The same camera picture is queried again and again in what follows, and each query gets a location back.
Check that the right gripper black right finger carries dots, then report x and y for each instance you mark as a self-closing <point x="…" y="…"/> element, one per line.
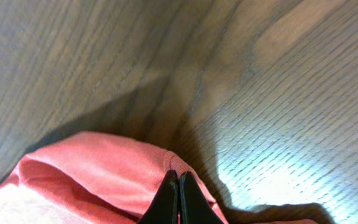
<point x="194" y="208"/>

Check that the coral red t-shirt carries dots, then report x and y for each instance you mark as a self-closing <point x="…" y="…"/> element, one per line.
<point x="90" y="178"/>

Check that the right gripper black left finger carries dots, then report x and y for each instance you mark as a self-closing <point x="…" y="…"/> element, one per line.
<point x="164" y="206"/>

